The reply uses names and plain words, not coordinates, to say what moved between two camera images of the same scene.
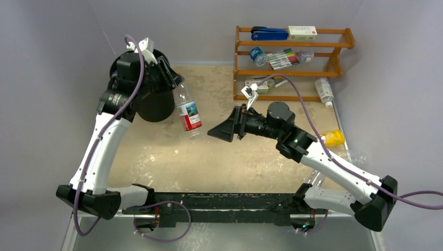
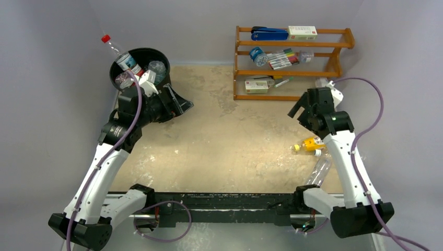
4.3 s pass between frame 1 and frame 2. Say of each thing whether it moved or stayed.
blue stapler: stayed
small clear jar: stayed
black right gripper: moved
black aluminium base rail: stayed
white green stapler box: stayed
